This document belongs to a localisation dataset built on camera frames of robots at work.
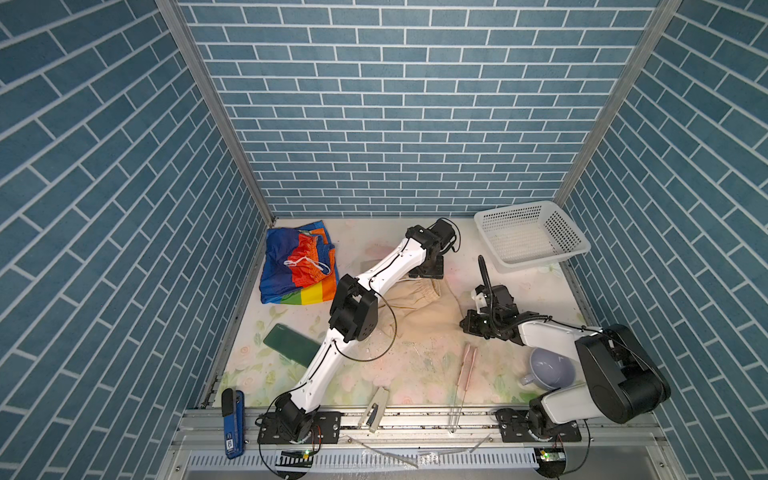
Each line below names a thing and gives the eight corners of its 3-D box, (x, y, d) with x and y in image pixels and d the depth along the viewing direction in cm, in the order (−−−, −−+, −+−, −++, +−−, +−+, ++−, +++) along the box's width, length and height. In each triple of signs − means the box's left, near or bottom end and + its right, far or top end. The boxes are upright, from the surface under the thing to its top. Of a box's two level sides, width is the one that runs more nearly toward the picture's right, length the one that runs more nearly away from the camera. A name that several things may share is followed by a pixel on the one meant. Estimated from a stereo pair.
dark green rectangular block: (264, 345, 90) (261, 342, 88) (280, 325, 94) (277, 321, 92) (306, 368, 85) (304, 365, 84) (321, 345, 90) (319, 342, 88)
